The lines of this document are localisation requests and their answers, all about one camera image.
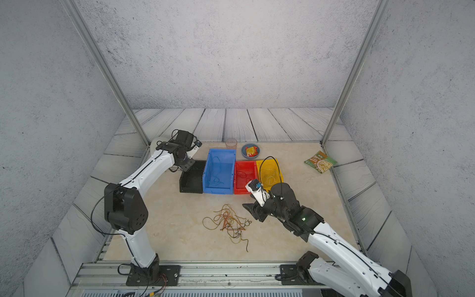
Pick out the blue cable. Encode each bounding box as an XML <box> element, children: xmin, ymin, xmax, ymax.
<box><xmin>209</xmin><ymin>155</ymin><xmax>227</xmax><ymax>186</ymax></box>

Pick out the cable bundle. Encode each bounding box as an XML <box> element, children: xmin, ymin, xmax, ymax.
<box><xmin>202</xmin><ymin>203</ymin><xmax>253</xmax><ymax>253</ymax></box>

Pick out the thick yellow cable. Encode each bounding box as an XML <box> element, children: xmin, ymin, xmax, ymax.
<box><xmin>261</xmin><ymin>168</ymin><xmax>281</xmax><ymax>188</ymax></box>

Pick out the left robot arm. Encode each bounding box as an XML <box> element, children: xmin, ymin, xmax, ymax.
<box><xmin>100</xmin><ymin>129</ymin><xmax>202</xmax><ymax>283</ymax></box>

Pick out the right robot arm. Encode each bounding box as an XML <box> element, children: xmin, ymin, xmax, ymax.
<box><xmin>243</xmin><ymin>179</ymin><xmax>413</xmax><ymax>297</ymax></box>

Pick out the black storage bin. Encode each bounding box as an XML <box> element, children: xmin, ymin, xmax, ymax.
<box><xmin>179</xmin><ymin>160</ymin><xmax>206</xmax><ymax>194</ymax></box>

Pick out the white plate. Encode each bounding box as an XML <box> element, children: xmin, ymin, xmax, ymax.
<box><xmin>150</xmin><ymin>136</ymin><xmax>169</xmax><ymax>153</ymax></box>

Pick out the blue storage bin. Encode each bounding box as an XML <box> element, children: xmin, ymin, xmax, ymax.
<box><xmin>202</xmin><ymin>148</ymin><xmax>236</xmax><ymax>195</ymax></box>

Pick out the yellow storage bin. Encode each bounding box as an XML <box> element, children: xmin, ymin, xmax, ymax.
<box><xmin>256</xmin><ymin>156</ymin><xmax>284</xmax><ymax>191</ymax></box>

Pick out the red storage bin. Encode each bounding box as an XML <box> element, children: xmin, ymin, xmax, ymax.
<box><xmin>233</xmin><ymin>161</ymin><xmax>259</xmax><ymax>195</ymax></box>

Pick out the pink plastic cup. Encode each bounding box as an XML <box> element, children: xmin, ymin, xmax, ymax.
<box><xmin>225</xmin><ymin>138</ymin><xmax>238</xmax><ymax>150</ymax></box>

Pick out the red yellow snack packet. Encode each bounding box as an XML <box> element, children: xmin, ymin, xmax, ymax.
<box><xmin>244</xmin><ymin>146</ymin><xmax>260</xmax><ymax>158</ymax></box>

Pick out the blue bowl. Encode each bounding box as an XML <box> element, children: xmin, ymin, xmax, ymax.
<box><xmin>241</xmin><ymin>144</ymin><xmax>261</xmax><ymax>160</ymax></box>

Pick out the green food packet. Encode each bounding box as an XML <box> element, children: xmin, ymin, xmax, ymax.
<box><xmin>304</xmin><ymin>151</ymin><xmax>338</xmax><ymax>174</ymax></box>

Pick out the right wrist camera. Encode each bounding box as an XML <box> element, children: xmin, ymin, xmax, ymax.
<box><xmin>246</xmin><ymin>179</ymin><xmax>270</xmax><ymax>207</ymax></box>

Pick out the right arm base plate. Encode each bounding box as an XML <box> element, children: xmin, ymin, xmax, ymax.
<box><xmin>275</xmin><ymin>264</ymin><xmax>319</xmax><ymax>285</ymax></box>

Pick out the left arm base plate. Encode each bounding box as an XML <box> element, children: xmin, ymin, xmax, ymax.
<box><xmin>126</xmin><ymin>264</ymin><xmax>181</xmax><ymax>287</ymax></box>

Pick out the aluminium front rail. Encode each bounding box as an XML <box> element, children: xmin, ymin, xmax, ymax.
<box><xmin>68</xmin><ymin>261</ymin><xmax>332</xmax><ymax>297</ymax></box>

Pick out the left aluminium frame post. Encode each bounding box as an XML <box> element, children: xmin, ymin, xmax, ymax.
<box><xmin>61</xmin><ymin>0</ymin><xmax>151</xmax><ymax>147</ymax></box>

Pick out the aluminium frame post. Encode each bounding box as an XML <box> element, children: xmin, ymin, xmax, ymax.
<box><xmin>320</xmin><ymin>0</ymin><xmax>390</xmax><ymax>147</ymax></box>
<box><xmin>61</xmin><ymin>0</ymin><xmax>151</xmax><ymax>147</ymax></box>

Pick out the right aluminium frame post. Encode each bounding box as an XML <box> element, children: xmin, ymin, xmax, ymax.
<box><xmin>320</xmin><ymin>0</ymin><xmax>390</xmax><ymax>147</ymax></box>

